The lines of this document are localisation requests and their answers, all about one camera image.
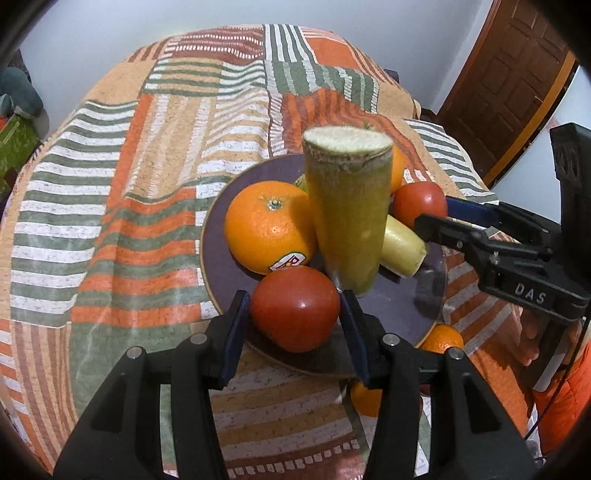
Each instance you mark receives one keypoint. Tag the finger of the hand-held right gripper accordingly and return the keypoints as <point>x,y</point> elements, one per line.
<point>443,228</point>
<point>468,210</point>

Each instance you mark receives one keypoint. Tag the striped patchwork blanket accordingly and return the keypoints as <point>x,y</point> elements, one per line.
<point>138,184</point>

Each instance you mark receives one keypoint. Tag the green storage box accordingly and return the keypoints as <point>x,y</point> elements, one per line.
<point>16,143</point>

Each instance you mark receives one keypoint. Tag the red tomato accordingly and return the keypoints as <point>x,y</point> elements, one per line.
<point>295,309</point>
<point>418,201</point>

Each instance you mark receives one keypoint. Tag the large orange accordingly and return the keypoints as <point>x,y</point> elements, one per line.
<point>441,339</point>

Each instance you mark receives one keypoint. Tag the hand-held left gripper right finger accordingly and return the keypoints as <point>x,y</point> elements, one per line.
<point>355,341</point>

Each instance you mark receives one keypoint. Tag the purple round plate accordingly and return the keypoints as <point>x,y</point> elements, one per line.
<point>217,249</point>

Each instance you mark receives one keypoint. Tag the brown wooden door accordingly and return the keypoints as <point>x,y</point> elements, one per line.
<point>508,78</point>

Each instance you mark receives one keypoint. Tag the small tangerine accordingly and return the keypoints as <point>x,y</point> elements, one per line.
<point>398,170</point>

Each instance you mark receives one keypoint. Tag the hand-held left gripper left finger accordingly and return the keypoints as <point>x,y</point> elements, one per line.
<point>233,332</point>

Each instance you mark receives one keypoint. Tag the person's right forearm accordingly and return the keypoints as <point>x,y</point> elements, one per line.
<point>563,410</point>

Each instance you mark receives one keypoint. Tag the person's right hand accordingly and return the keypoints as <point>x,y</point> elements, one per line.
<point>530,341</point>

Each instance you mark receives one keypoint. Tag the orange with sticker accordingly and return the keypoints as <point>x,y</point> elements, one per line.
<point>263,230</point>

